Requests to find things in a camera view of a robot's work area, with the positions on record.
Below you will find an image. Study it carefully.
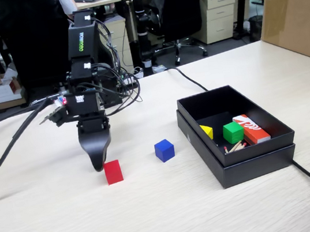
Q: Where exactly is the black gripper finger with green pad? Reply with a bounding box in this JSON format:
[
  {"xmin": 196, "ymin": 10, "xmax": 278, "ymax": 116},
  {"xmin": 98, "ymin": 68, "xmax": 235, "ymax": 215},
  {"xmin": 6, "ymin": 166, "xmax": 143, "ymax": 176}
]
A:
[{"xmin": 75, "ymin": 115, "xmax": 118, "ymax": 174}]

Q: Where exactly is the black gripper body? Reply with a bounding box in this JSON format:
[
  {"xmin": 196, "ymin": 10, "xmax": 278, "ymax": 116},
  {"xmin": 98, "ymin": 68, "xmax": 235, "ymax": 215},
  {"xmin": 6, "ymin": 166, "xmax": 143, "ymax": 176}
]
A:
[{"xmin": 62, "ymin": 87, "xmax": 110, "ymax": 124}]

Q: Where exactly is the red cube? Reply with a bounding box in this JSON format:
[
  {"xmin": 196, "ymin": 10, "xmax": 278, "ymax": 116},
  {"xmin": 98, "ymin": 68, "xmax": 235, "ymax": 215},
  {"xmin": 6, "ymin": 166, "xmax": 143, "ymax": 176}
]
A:
[{"xmin": 102, "ymin": 159, "xmax": 125, "ymax": 186}]

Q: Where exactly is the beige drawer cabinet behind arm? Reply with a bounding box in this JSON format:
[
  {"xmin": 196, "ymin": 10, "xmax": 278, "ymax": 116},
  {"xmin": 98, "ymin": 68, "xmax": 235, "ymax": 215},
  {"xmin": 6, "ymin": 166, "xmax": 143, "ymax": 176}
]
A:
[{"xmin": 98, "ymin": 14, "xmax": 134, "ymax": 70}]

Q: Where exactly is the blue cube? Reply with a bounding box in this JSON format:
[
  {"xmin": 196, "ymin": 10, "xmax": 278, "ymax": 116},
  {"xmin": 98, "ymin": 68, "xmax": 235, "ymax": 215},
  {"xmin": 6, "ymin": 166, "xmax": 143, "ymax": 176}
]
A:
[{"xmin": 153, "ymin": 138, "xmax": 177, "ymax": 164}]

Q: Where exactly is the green cube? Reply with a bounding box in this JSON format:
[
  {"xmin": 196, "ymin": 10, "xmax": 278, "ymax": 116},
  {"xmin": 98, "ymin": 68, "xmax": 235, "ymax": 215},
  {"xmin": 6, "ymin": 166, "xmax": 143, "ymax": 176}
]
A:
[{"xmin": 221, "ymin": 120, "xmax": 246, "ymax": 146}]

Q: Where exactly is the circuit board with red LED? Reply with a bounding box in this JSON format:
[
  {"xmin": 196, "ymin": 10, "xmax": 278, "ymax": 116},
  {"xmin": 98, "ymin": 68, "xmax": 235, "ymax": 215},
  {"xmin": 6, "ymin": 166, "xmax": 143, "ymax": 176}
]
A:
[{"xmin": 55, "ymin": 94, "xmax": 69, "ymax": 107}]

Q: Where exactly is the white power strip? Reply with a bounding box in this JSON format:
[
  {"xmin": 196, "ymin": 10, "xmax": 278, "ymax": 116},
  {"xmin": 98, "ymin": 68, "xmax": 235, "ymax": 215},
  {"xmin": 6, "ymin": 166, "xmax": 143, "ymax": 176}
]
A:
[{"xmin": 120, "ymin": 66, "xmax": 147, "ymax": 87}]

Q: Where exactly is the flat brown cardboard box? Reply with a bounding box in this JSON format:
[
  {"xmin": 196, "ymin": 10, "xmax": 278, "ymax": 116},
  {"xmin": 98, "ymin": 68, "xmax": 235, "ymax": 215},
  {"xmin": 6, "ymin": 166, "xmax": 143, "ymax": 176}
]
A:
[{"xmin": 0, "ymin": 89, "xmax": 28, "ymax": 111}]

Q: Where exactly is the white cardboard box red label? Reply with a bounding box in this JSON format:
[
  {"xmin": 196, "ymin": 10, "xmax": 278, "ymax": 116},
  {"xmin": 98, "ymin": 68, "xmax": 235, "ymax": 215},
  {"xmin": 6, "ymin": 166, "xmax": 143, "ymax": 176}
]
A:
[{"xmin": 0, "ymin": 74, "xmax": 23, "ymax": 98}]

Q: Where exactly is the black high-back office chair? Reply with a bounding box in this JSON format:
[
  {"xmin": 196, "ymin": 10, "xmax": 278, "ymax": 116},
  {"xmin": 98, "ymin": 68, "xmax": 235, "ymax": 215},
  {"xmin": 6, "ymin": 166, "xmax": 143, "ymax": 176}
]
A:
[{"xmin": 0, "ymin": 0, "xmax": 89, "ymax": 96}]

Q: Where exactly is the black vertical stand pole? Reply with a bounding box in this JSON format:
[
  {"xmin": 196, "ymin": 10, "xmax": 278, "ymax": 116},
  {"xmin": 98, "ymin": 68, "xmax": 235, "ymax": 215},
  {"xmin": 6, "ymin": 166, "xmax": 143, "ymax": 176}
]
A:
[{"xmin": 130, "ymin": 0, "xmax": 157, "ymax": 78}]

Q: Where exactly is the yellow wooden block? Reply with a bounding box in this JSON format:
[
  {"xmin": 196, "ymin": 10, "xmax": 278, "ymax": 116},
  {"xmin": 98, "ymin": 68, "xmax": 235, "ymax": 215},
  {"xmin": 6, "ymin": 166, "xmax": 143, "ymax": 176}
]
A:
[{"xmin": 199, "ymin": 123, "xmax": 215, "ymax": 142}]

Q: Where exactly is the black cardboard box tray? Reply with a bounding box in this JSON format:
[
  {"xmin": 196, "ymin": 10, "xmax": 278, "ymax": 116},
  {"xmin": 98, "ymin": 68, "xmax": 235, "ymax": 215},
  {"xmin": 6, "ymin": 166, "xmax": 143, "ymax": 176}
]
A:
[{"xmin": 175, "ymin": 76, "xmax": 299, "ymax": 173}]

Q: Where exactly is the black mesh swivel chair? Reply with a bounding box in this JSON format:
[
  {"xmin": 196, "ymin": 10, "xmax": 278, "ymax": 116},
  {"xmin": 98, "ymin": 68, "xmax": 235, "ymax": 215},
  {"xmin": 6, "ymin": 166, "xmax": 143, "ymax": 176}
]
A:
[{"xmin": 145, "ymin": 0, "xmax": 218, "ymax": 69}]

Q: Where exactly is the orange and white matchbox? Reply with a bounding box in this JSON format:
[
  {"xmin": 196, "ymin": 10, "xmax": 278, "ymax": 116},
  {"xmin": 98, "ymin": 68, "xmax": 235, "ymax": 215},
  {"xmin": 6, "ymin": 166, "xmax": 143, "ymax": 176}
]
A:
[{"xmin": 232, "ymin": 110, "xmax": 272, "ymax": 147}]

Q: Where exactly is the beige three-drawer cabinet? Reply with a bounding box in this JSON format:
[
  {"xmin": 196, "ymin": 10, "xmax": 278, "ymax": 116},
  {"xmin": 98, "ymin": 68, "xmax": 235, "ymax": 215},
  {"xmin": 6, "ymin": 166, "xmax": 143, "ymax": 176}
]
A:
[{"xmin": 186, "ymin": 0, "xmax": 244, "ymax": 47}]

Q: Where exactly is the black open box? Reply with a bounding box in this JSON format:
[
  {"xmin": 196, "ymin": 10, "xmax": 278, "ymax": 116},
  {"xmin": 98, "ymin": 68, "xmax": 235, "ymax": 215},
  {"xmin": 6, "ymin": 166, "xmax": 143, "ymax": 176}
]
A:
[{"xmin": 175, "ymin": 93, "xmax": 301, "ymax": 195}]

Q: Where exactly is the black waste bin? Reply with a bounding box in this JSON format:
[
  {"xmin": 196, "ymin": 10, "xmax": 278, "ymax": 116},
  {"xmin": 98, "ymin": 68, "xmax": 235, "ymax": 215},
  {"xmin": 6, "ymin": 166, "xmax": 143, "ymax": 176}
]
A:
[{"xmin": 246, "ymin": 14, "xmax": 267, "ymax": 43}]

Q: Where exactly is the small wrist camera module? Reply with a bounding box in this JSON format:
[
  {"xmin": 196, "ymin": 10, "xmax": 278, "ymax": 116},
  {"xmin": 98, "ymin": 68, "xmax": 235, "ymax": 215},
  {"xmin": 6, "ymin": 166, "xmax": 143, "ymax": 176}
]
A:
[{"xmin": 36, "ymin": 105, "xmax": 70, "ymax": 131}]

